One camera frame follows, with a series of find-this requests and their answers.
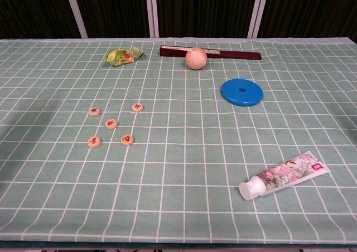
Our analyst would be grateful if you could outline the floral hand cream tube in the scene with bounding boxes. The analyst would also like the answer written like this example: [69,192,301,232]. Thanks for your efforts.
[239,151,332,202]

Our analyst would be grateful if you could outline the green checked tablecloth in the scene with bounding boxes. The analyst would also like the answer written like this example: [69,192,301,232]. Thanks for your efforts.
[0,37,357,243]

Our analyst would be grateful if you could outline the blue disc with hole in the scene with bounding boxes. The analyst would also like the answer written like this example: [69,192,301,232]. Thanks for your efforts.
[220,78,264,108]

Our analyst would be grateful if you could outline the peach coloured ball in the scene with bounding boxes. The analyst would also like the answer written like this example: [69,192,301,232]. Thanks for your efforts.
[185,47,208,71]

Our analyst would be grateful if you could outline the green snack packet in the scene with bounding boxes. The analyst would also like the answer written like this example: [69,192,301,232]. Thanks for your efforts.
[104,47,144,67]

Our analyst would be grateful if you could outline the dark red folded fan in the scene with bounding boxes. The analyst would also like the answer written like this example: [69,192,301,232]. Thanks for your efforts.
[160,45,263,62]

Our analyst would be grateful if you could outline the white partition frame post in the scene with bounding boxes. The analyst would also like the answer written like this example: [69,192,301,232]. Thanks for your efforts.
[144,0,160,38]
[62,0,89,38]
[247,0,271,38]

